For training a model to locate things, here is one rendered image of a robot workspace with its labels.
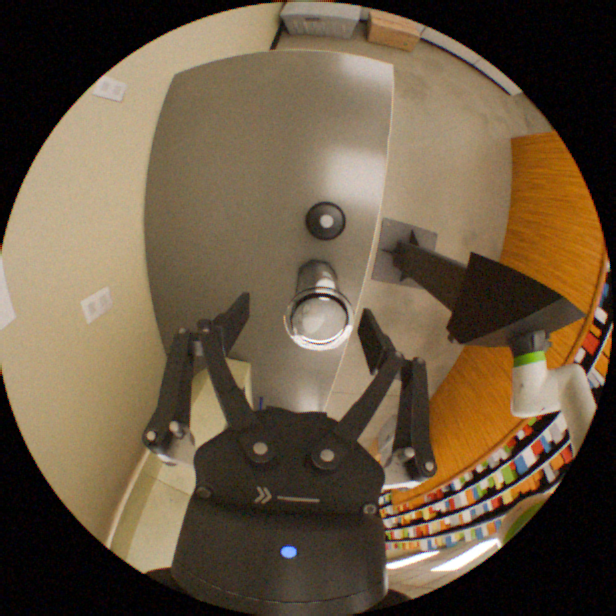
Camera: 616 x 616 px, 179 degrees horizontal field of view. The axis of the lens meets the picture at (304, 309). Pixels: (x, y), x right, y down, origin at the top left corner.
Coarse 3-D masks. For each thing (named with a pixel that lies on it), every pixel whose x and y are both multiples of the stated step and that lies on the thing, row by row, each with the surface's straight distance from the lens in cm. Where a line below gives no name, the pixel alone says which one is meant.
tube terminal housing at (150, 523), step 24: (192, 384) 80; (240, 384) 63; (192, 408) 60; (216, 408) 59; (192, 432) 56; (216, 432) 55; (144, 480) 64; (168, 480) 53; (192, 480) 52; (144, 504) 56; (168, 504) 53; (120, 528) 71; (144, 528) 55; (168, 528) 52; (120, 552) 66; (144, 552) 56; (168, 552) 53
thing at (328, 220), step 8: (312, 208) 46; (320, 208) 45; (328, 208) 45; (336, 208) 46; (312, 216) 45; (320, 216) 45; (328, 216) 42; (336, 216) 45; (344, 216) 47; (312, 224) 45; (320, 224) 45; (328, 224) 42; (336, 224) 45; (344, 224) 46; (312, 232) 46; (320, 232) 45; (328, 232) 45; (336, 232) 46
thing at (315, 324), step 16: (304, 272) 43; (320, 272) 39; (304, 288) 32; (320, 288) 28; (336, 288) 34; (304, 304) 43; (320, 304) 46; (336, 304) 40; (288, 320) 30; (304, 320) 37; (320, 320) 39; (336, 320) 36; (352, 320) 31; (304, 336) 33; (320, 336) 34; (336, 336) 33
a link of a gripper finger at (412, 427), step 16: (416, 368) 15; (416, 384) 14; (400, 400) 15; (416, 400) 13; (400, 416) 14; (416, 416) 12; (400, 432) 13; (416, 432) 11; (416, 448) 11; (416, 464) 11; (432, 464) 11; (416, 480) 11
